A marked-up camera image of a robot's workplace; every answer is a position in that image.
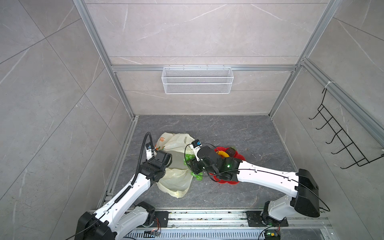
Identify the red flower-shaped plastic bowl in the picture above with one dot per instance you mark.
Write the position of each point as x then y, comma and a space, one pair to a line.
234, 156

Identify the white wire mesh basket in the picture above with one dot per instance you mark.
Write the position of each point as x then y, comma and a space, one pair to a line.
194, 80

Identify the aluminium rail base frame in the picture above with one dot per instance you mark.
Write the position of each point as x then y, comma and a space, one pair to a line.
231, 224

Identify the black wire hook rack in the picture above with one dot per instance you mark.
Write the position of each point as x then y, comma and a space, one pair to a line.
340, 133

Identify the yellow fake banana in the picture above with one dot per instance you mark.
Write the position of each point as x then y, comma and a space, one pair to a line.
222, 154

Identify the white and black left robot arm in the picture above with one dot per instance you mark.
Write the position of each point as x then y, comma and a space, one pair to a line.
112, 221

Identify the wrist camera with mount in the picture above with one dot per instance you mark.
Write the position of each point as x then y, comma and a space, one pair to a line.
197, 145
150, 152

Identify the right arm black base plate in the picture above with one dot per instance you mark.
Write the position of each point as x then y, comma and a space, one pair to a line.
257, 219

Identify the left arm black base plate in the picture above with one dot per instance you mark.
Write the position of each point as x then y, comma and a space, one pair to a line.
157, 218

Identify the cream plastic bag orange print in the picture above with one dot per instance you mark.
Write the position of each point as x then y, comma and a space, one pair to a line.
177, 179

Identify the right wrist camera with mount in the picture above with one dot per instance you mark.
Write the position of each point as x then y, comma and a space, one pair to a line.
197, 145

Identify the green fake vegetable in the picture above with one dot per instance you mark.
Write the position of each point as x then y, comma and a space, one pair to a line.
187, 162

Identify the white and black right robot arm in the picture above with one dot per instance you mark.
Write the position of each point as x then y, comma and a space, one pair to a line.
301, 192

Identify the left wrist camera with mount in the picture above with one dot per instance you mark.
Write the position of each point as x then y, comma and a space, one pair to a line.
150, 152

